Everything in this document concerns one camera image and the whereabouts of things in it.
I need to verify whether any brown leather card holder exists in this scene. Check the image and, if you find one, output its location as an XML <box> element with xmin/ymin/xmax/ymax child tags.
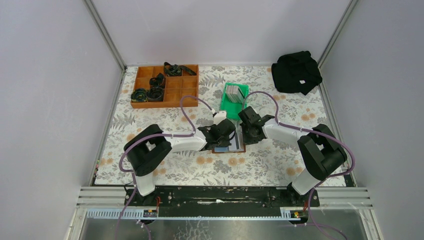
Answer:
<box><xmin>212</xmin><ymin>135</ymin><xmax>246</xmax><ymax>154</ymax></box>

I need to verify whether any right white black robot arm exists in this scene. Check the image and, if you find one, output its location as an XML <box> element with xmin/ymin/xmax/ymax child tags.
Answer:
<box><xmin>238</xmin><ymin>106</ymin><xmax>348</xmax><ymax>206</ymax></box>

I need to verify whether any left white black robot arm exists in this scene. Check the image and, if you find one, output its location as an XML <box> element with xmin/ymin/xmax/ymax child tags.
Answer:
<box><xmin>123</xmin><ymin>111</ymin><xmax>236</xmax><ymax>206</ymax></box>

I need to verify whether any stack of credit cards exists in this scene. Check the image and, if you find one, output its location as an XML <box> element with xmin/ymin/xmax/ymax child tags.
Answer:
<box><xmin>225</xmin><ymin>85</ymin><xmax>245</xmax><ymax>104</ymax></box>

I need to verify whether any green plastic bin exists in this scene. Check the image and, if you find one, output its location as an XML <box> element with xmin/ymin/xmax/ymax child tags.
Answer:
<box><xmin>219</xmin><ymin>82</ymin><xmax>249</xmax><ymax>121</ymax></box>

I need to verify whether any floral patterned table mat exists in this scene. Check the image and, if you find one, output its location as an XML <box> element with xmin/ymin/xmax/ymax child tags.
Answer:
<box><xmin>94</xmin><ymin>66</ymin><xmax>328</xmax><ymax>186</ymax></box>

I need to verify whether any wooden compartment tray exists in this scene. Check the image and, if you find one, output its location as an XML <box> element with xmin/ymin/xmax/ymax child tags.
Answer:
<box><xmin>130</xmin><ymin>64</ymin><xmax>199</xmax><ymax>109</ymax></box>

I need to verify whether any black cloth bundle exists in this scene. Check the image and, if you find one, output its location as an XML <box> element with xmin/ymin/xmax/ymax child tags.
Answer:
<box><xmin>271</xmin><ymin>51</ymin><xmax>323</xmax><ymax>96</ymax></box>

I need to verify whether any rolled belt lower right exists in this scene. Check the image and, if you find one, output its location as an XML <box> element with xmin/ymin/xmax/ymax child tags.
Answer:
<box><xmin>146</xmin><ymin>87</ymin><xmax>165</xmax><ymax>102</ymax></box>

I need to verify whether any rolled belt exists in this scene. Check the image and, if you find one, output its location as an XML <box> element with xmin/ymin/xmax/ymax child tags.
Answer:
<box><xmin>163</xmin><ymin>62</ymin><xmax>197</xmax><ymax>77</ymax></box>
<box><xmin>146</xmin><ymin>87</ymin><xmax>165</xmax><ymax>102</ymax></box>
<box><xmin>149</xmin><ymin>73</ymin><xmax>166</xmax><ymax>89</ymax></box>
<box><xmin>130</xmin><ymin>88</ymin><xmax>148</xmax><ymax>103</ymax></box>

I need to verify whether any rolled belt top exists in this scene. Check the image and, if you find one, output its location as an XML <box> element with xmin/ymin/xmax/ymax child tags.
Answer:
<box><xmin>163</xmin><ymin>62</ymin><xmax>197</xmax><ymax>77</ymax></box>

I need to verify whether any rolled belt middle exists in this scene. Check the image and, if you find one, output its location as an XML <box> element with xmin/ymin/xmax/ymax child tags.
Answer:
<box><xmin>149</xmin><ymin>73</ymin><xmax>166</xmax><ymax>89</ymax></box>

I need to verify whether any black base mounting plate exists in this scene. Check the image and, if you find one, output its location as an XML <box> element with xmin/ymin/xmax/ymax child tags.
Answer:
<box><xmin>124</xmin><ymin>186</ymin><xmax>320</xmax><ymax>208</ymax></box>

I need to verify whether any rolled belt lower left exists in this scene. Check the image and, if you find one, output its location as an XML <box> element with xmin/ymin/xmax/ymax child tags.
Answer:
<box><xmin>130</xmin><ymin>88</ymin><xmax>148</xmax><ymax>103</ymax></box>

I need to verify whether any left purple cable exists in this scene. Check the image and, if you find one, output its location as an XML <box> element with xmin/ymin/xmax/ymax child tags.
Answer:
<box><xmin>114</xmin><ymin>95</ymin><xmax>216</xmax><ymax>240</ymax></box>

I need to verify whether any purple cable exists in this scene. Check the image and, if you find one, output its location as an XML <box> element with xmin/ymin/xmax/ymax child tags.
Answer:
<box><xmin>241</xmin><ymin>91</ymin><xmax>356</xmax><ymax>239</ymax></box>
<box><xmin>114</xmin><ymin>95</ymin><xmax>216</xmax><ymax>240</ymax></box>

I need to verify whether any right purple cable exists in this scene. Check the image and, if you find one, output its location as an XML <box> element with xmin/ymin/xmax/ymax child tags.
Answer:
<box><xmin>241</xmin><ymin>91</ymin><xmax>356</xmax><ymax>239</ymax></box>

